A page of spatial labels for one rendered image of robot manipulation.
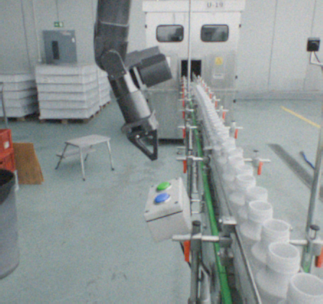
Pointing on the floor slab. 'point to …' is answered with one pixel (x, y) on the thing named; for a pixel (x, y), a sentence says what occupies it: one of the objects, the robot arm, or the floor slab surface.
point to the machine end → (212, 59)
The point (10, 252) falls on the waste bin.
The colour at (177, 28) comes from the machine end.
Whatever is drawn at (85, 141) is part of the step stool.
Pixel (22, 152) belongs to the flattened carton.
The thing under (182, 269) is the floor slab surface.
